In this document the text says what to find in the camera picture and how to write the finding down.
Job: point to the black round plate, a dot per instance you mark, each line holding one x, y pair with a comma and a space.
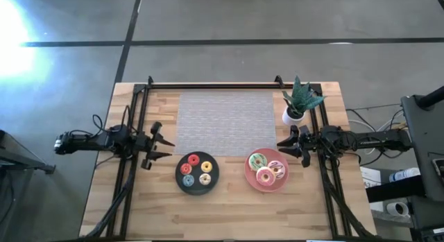
197, 190

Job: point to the small red donut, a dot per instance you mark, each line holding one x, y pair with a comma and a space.
190, 160
182, 168

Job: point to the dark grey storage box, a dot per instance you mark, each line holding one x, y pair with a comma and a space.
426, 214

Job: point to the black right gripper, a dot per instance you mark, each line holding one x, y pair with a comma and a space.
308, 143

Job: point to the grey metal cabinet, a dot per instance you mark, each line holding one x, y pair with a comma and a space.
426, 138

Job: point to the black aluminium table frame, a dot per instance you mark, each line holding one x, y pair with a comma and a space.
215, 86

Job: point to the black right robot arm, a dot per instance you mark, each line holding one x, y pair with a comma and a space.
374, 143

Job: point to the grey woven placemat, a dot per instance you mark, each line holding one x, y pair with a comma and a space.
225, 131

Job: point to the white tape roll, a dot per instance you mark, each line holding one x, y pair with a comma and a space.
390, 209

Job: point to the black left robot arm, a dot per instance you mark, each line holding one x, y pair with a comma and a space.
86, 142

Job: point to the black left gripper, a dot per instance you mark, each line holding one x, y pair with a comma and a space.
147, 144

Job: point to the black shelf board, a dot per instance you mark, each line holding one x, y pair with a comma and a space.
395, 190

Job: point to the green plant in white pot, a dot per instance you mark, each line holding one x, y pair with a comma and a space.
300, 98

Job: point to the pink round plate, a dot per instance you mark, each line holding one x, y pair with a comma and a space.
251, 177

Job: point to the white plastic bottle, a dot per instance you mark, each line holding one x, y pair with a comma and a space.
406, 174

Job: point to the large white chocolate-drizzle donut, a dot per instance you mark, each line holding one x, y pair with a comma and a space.
281, 169

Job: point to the white printed paper box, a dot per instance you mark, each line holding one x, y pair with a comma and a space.
369, 176

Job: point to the small blue donut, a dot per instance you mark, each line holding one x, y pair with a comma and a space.
185, 180

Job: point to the black pole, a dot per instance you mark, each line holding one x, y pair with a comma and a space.
431, 98

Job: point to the small orange yellow donut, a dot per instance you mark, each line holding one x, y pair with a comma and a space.
203, 166

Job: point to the large green frosted donut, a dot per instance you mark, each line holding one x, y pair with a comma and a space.
253, 161

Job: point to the dark metal stand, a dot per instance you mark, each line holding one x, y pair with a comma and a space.
21, 158

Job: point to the large pink frosted donut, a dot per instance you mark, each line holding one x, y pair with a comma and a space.
261, 176

